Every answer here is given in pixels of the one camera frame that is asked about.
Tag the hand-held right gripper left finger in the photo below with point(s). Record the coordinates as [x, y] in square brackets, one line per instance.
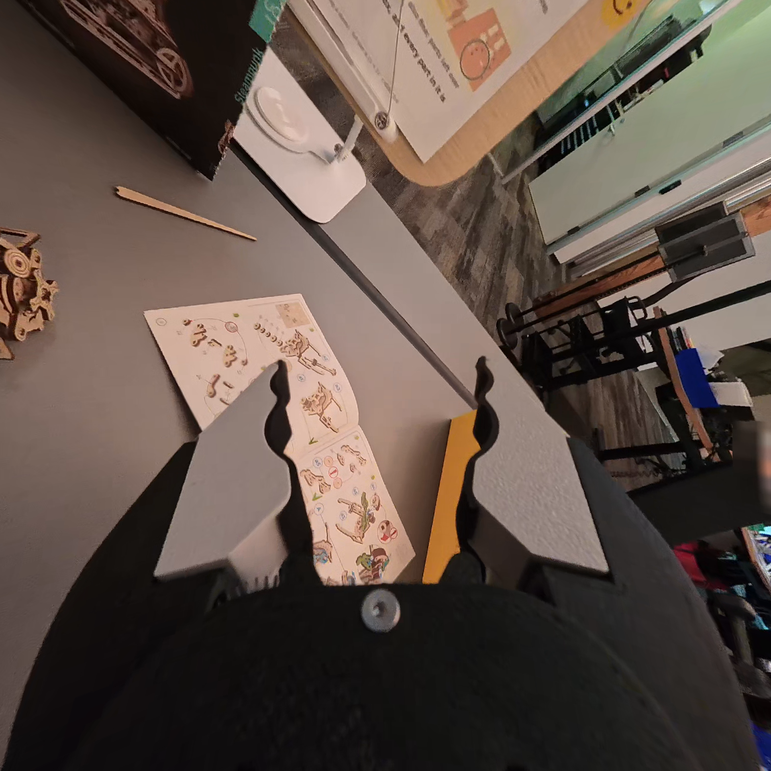
[235, 482]

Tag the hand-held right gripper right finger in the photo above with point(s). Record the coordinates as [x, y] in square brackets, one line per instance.
[530, 482]

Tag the wooden gear model assembly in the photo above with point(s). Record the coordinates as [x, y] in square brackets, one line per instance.
[27, 289]

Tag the black model kit box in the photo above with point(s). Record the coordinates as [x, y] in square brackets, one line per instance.
[138, 72]

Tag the yellow plastic bin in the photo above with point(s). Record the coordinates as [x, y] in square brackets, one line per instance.
[449, 500]

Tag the illustrated instruction booklet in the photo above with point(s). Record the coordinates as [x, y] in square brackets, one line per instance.
[325, 397]

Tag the black light stand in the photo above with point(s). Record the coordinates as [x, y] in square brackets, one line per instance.
[511, 337]

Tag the blue storage bin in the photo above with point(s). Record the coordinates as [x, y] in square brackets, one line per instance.
[692, 376]

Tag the thin wooden stick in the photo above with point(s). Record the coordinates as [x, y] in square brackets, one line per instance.
[180, 212]

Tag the grey sign panel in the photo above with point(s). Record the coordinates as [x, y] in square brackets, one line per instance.
[705, 247]

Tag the white document stand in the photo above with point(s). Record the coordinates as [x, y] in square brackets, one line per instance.
[301, 168]

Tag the wooden post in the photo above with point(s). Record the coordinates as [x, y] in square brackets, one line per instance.
[756, 211]

